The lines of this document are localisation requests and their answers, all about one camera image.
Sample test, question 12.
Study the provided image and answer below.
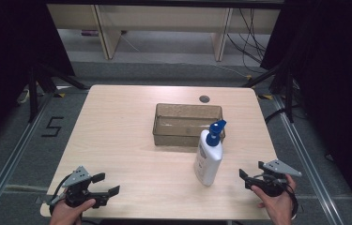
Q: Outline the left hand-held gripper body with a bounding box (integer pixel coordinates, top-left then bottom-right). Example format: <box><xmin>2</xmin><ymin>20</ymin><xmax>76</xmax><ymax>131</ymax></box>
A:
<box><xmin>46</xmin><ymin>165</ymin><xmax>111</xmax><ymax>209</ymax></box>

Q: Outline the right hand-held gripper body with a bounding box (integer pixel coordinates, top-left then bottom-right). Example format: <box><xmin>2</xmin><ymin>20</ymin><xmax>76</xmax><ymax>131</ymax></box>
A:
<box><xmin>244</xmin><ymin>158</ymin><xmax>303</xmax><ymax>198</ymax></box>

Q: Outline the white pump bottle blue top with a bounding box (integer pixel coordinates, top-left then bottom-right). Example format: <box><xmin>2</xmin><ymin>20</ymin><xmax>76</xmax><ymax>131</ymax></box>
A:
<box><xmin>193</xmin><ymin>119</ymin><xmax>228</xmax><ymax>188</ymax></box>

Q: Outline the clear brown plastic box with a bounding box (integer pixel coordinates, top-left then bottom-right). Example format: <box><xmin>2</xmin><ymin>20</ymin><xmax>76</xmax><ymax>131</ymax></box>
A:
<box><xmin>152</xmin><ymin>102</ymin><xmax>226</xmax><ymax>148</ymax></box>

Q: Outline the person's right hand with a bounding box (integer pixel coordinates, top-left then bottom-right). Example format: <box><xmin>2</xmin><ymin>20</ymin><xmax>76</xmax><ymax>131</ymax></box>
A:
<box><xmin>251</xmin><ymin>173</ymin><xmax>298</xmax><ymax>225</ymax></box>

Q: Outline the person's left hand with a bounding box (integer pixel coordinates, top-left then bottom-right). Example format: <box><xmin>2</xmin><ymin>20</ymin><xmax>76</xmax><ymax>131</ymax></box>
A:
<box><xmin>49</xmin><ymin>198</ymin><xmax>97</xmax><ymax>225</ymax></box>

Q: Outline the black metal stand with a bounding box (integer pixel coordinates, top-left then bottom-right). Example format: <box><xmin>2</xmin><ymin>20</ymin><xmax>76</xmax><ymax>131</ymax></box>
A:
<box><xmin>242</xmin><ymin>60</ymin><xmax>296</xmax><ymax>124</ymax></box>
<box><xmin>27</xmin><ymin>64</ymin><xmax>90</xmax><ymax>124</ymax></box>

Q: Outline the dark curtain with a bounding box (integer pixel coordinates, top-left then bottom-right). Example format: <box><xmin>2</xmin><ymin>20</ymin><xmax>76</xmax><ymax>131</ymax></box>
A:
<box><xmin>0</xmin><ymin>0</ymin><xmax>76</xmax><ymax>158</ymax></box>
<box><xmin>259</xmin><ymin>0</ymin><xmax>352</xmax><ymax>217</ymax></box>

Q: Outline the beige desk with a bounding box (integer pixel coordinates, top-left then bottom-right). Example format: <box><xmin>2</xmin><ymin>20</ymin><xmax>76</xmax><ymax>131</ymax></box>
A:
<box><xmin>46</xmin><ymin>3</ymin><xmax>281</xmax><ymax>62</ymax></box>

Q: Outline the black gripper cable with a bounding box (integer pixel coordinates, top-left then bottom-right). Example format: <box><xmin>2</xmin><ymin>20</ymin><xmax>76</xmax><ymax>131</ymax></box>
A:
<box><xmin>49</xmin><ymin>174</ymin><xmax>69</xmax><ymax>217</ymax></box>
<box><xmin>284</xmin><ymin>182</ymin><xmax>300</xmax><ymax>220</ymax></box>

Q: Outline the metal floor rail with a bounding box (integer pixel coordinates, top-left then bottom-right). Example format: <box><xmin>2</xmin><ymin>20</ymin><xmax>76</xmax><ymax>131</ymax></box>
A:
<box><xmin>271</xmin><ymin>95</ymin><xmax>350</xmax><ymax>225</ymax></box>
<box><xmin>0</xmin><ymin>93</ymin><xmax>54</xmax><ymax>225</ymax></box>

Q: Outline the white cable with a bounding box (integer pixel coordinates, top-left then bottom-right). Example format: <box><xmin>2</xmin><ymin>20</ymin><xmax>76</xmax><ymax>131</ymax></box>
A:
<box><xmin>16</xmin><ymin>88</ymin><xmax>31</xmax><ymax>106</ymax></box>

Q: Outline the bundle of black cables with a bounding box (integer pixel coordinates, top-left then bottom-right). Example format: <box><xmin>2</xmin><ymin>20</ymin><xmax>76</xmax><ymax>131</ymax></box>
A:
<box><xmin>225</xmin><ymin>7</ymin><xmax>269</xmax><ymax>74</ymax></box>

